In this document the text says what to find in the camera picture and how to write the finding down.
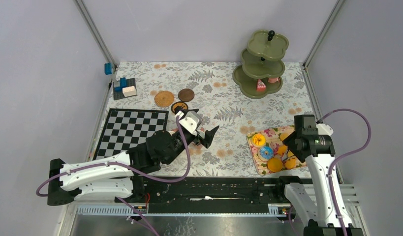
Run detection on metal tongs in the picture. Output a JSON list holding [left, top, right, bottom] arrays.
[[281, 150, 296, 163]]

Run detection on pink swiss roll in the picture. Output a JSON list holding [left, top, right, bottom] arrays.
[[268, 77, 280, 84]]

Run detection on pink strawberry cake slice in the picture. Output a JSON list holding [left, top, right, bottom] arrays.
[[256, 79, 267, 93]]

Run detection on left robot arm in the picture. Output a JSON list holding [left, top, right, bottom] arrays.
[[45, 108, 217, 206]]

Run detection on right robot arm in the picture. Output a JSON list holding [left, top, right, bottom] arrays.
[[275, 115, 364, 236]]

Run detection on black orange face coaster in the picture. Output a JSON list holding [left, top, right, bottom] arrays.
[[170, 101, 188, 114]]

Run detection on dark brown round coaster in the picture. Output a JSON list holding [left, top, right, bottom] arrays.
[[178, 88, 195, 102]]

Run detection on round orange biscuit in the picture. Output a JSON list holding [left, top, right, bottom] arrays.
[[279, 133, 290, 141]]

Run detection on orange bear cookie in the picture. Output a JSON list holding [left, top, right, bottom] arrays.
[[277, 145, 287, 156]]

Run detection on floral tablecloth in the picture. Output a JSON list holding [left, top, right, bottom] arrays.
[[105, 62, 313, 177]]

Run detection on small orange cookie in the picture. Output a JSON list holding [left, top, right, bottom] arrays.
[[284, 158, 296, 170]]

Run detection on floral snack tray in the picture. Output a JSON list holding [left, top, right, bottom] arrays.
[[247, 125, 306, 175]]

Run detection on blue frosted donut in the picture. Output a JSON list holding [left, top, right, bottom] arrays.
[[258, 146, 274, 162]]

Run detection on yellow frosted donut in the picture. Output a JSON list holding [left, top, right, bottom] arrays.
[[251, 133, 267, 148]]

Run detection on toy block set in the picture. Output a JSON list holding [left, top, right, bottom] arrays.
[[112, 77, 137, 100]]

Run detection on black white chessboard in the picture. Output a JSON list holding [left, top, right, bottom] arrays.
[[92, 108, 169, 160]]

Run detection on green three-tier serving stand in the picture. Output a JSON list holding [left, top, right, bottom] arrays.
[[232, 29, 289, 99]]

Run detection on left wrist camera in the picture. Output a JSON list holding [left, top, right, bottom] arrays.
[[175, 112, 202, 134]]

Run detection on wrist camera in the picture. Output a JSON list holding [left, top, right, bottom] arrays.
[[316, 123, 334, 136], [175, 112, 202, 134]]

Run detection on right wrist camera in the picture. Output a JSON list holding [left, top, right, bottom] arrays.
[[316, 123, 334, 136]]

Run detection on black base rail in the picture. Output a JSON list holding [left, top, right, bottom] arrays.
[[124, 176, 312, 214]]

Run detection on blue clip on frame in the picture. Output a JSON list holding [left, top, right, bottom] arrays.
[[104, 62, 113, 75]]

